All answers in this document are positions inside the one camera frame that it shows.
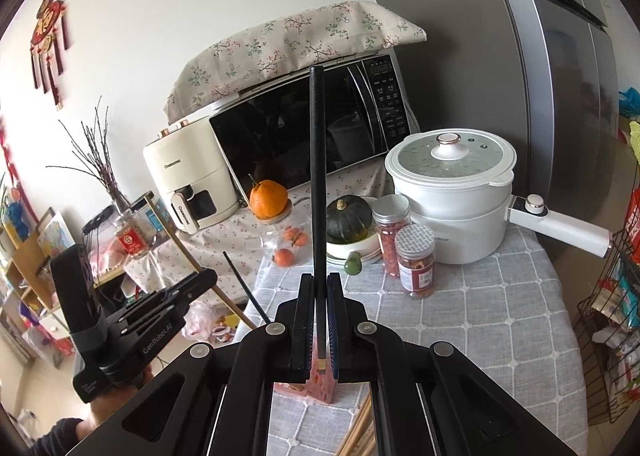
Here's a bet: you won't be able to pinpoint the person's left hand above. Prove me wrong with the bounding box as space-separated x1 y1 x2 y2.
85 367 156 420

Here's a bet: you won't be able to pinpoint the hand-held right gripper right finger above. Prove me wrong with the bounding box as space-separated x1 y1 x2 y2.
325 273 577 456

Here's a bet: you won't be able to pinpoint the small-flower print tablecloth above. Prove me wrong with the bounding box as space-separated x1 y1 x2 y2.
124 161 398 298

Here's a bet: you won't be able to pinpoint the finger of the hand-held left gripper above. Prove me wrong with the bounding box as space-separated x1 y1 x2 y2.
150 268 219 318

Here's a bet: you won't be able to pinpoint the pink lattice utensil holder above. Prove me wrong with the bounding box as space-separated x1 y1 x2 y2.
272 356 337 405

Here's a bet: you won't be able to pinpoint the clear plastic bag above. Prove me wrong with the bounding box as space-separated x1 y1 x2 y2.
181 300 222 343

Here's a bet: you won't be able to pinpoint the blue-label clear container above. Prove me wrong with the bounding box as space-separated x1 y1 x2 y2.
134 196 172 243

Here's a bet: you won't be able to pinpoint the dark green kabocha squash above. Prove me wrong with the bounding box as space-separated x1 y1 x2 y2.
326 196 374 244

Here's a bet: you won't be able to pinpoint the red wall ornament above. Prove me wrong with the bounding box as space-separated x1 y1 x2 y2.
29 0 72 110

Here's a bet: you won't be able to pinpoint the person's left forearm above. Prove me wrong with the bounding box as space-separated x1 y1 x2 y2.
24 415 98 456

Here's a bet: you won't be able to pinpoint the cream air fryer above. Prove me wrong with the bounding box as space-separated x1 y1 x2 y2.
142 116 242 235

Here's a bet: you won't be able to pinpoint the stack of white bowls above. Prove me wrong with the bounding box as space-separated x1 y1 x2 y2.
325 231 387 268

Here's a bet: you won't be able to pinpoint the short red-label spice jar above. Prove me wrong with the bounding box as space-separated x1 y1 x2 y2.
393 225 436 298

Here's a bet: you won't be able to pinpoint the wooden shelf unit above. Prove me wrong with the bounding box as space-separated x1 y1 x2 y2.
0 207 72 368

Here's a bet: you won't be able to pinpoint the glass pot lid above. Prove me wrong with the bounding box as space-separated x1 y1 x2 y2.
384 132 517 185

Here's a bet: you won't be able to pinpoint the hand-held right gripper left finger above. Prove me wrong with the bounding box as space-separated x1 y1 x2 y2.
70 273 317 456

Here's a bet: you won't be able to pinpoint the red snack packet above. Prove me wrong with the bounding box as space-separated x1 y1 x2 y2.
624 187 640 238

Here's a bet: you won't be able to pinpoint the floral cover cloth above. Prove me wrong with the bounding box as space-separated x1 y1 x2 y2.
163 0 429 123

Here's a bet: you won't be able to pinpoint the dried branches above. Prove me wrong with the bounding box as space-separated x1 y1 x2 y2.
46 96 137 218

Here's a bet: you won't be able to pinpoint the glass jar with red label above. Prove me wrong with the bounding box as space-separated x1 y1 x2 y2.
113 209 152 258

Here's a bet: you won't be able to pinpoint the white electric cooking pot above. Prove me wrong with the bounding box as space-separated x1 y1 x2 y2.
384 132 613 265

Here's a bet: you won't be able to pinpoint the black microwave oven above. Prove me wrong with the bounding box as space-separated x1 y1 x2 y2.
208 50 422 188

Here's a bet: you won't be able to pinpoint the grey checked tablecloth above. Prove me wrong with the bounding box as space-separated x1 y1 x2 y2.
215 223 589 456

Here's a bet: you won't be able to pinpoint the glass jar of small oranges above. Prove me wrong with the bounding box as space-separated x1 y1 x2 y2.
262 213 312 270

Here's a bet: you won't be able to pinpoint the large orange fruit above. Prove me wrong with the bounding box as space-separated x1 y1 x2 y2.
248 179 290 220

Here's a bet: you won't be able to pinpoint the black chopstick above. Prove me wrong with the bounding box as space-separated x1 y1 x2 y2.
308 66 329 368
221 250 271 325

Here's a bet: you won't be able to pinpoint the black wire rack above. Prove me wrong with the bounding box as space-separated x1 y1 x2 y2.
571 227 640 428

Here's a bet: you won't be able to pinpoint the pile of wooden chopsticks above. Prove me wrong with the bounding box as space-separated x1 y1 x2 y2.
334 393 377 456

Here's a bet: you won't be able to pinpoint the grey refrigerator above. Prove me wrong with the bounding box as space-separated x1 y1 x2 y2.
345 0 632 237

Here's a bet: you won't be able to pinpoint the tall red spice jar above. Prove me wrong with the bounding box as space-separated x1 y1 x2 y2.
372 195 412 280

